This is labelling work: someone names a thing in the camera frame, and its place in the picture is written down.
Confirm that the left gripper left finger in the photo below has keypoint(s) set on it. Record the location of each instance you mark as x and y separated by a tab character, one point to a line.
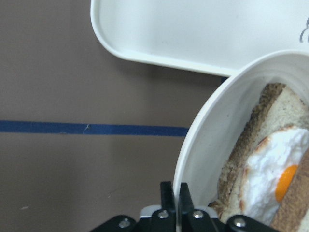
167	197

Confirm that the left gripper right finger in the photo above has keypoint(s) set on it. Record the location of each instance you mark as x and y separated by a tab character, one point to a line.
185	201

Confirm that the white round plate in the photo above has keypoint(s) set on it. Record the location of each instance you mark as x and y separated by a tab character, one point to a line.
215	131

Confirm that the bread slice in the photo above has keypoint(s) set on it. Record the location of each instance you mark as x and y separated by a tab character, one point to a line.
278	108
293	213

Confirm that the fried egg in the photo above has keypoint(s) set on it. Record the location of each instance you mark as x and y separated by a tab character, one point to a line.
269	171

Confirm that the cream bear tray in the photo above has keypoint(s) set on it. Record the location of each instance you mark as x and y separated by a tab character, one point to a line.
209	36

